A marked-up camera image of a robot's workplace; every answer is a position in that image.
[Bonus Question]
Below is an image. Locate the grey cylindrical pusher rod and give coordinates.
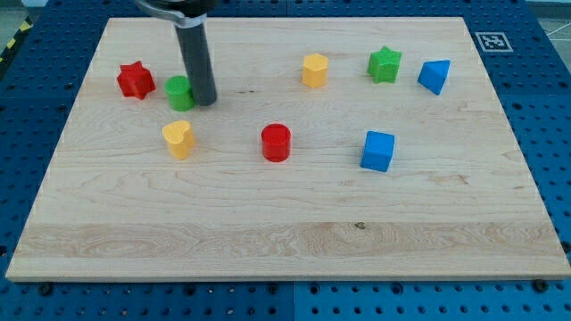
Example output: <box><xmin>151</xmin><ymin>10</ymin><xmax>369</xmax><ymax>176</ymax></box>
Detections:
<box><xmin>176</xmin><ymin>13</ymin><xmax>218</xmax><ymax>106</ymax></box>

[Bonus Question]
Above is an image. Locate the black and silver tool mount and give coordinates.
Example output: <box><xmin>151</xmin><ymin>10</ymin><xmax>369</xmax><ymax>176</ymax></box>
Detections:
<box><xmin>134</xmin><ymin>0</ymin><xmax>219</xmax><ymax>27</ymax></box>

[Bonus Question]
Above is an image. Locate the green cylinder block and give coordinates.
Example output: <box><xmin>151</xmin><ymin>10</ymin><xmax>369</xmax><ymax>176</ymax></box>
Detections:
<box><xmin>164</xmin><ymin>75</ymin><xmax>194</xmax><ymax>111</ymax></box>

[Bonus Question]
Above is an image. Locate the red star block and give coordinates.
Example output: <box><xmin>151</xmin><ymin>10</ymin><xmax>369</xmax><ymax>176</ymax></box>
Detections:
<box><xmin>117</xmin><ymin>61</ymin><xmax>156</xmax><ymax>100</ymax></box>

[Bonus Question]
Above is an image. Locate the yellow heart block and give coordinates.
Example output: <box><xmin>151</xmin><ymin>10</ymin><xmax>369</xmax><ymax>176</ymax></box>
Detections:
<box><xmin>162</xmin><ymin>120</ymin><xmax>196</xmax><ymax>160</ymax></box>

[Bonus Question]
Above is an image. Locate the yellow hexagon block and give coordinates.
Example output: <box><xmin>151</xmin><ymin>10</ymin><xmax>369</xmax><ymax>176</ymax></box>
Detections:
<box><xmin>302</xmin><ymin>53</ymin><xmax>328</xmax><ymax>88</ymax></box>

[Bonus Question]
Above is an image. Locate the red cylinder block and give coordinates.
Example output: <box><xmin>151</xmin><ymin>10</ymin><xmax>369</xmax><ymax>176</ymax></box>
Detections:
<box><xmin>261</xmin><ymin>123</ymin><xmax>291</xmax><ymax>162</ymax></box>

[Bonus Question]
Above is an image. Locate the black yellow hazard tape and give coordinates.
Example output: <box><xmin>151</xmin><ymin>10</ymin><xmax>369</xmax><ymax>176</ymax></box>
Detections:
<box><xmin>1</xmin><ymin>16</ymin><xmax>34</xmax><ymax>65</ymax></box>

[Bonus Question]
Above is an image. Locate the light wooden board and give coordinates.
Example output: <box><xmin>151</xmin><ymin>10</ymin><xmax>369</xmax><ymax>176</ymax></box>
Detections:
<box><xmin>6</xmin><ymin>17</ymin><xmax>570</xmax><ymax>282</ymax></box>

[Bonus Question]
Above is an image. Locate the green star block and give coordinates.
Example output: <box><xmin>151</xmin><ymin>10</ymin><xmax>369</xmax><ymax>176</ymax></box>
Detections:
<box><xmin>367</xmin><ymin>46</ymin><xmax>402</xmax><ymax>84</ymax></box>

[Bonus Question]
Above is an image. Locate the blue cube block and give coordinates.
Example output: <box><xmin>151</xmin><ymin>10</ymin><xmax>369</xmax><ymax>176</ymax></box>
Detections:
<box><xmin>360</xmin><ymin>131</ymin><xmax>395</xmax><ymax>172</ymax></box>

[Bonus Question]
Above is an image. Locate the blue triangular prism block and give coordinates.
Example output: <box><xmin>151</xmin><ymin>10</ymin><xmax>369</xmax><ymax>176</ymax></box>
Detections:
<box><xmin>418</xmin><ymin>60</ymin><xmax>451</xmax><ymax>95</ymax></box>

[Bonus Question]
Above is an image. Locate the white fiducial marker tag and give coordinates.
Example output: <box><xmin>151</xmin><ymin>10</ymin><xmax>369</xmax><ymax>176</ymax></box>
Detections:
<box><xmin>475</xmin><ymin>31</ymin><xmax>513</xmax><ymax>53</ymax></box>

